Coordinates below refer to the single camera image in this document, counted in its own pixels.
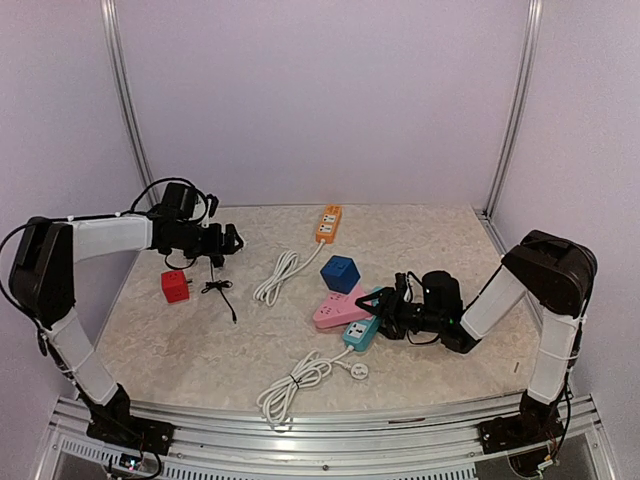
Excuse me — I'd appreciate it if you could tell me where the white coiled cord at back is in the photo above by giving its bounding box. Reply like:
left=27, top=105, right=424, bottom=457
left=255, top=347, right=370, bottom=426

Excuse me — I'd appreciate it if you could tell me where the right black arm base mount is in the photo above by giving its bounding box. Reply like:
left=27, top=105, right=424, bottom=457
left=478, top=391, right=564, bottom=454

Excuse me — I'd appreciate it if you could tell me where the aluminium corner post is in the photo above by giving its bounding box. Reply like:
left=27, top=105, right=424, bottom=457
left=482, top=0, right=544, bottom=219
left=100, top=0, right=159, bottom=206

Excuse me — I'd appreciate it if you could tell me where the orange power strip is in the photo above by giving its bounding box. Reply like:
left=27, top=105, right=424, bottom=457
left=315, top=204, right=343, bottom=245

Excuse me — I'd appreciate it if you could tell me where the black plug adapter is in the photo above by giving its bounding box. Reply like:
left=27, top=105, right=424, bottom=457
left=210, top=254, right=225, bottom=268

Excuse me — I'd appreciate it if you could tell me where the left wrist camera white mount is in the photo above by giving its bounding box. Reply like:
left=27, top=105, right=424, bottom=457
left=192, top=194, right=219, bottom=228

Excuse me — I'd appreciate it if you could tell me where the pink power strip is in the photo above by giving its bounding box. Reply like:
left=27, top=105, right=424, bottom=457
left=312, top=283, right=372, bottom=330

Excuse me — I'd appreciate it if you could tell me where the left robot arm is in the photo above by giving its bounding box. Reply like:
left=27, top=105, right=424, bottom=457
left=2, top=177, right=244, bottom=445

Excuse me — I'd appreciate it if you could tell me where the white power strip cord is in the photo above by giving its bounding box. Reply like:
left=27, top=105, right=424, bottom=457
left=252, top=238, right=329, bottom=308

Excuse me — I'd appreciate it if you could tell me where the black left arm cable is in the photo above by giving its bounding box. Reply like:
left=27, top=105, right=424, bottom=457
left=0, top=175, right=211, bottom=326

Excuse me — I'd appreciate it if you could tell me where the black thin adapter cable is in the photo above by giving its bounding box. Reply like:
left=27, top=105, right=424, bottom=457
left=200, top=264, right=239, bottom=327

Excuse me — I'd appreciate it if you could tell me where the aluminium front rail frame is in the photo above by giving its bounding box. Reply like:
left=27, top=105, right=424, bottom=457
left=27, top=394, right=622, bottom=479

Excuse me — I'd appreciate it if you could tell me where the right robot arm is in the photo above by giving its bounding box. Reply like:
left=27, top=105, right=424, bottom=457
left=355, top=230, right=598, bottom=444

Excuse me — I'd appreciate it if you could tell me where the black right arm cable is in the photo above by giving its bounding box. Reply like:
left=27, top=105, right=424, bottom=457
left=407, top=270, right=431, bottom=301

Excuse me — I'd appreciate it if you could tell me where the left aluminium corner post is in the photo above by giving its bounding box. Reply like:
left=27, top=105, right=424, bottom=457
left=100, top=0, right=159, bottom=206

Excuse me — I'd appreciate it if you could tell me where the right aluminium corner post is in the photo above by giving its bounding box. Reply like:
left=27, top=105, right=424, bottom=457
left=482, top=0, right=544, bottom=219

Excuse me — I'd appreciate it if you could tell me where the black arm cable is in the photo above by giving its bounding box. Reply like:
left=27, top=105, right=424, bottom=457
left=407, top=270, right=431, bottom=301
left=0, top=175, right=211, bottom=326

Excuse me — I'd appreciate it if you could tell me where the red cube adapter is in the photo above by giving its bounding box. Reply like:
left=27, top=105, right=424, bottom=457
left=160, top=270, right=192, bottom=304

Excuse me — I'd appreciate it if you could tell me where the teal power strip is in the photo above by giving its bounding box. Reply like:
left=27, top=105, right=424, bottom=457
left=342, top=316, right=380, bottom=352

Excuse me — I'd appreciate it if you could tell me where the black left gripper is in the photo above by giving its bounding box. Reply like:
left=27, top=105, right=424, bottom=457
left=170, top=221, right=244, bottom=259

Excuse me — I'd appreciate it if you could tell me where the blue cube adapter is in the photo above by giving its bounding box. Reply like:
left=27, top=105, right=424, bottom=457
left=320, top=255, right=361, bottom=294

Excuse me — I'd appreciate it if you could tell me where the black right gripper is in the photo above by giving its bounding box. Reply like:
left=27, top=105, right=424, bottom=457
left=357, top=287, right=445, bottom=339

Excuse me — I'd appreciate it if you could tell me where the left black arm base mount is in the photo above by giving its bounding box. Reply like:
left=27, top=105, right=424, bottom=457
left=85, top=395, right=175, bottom=455

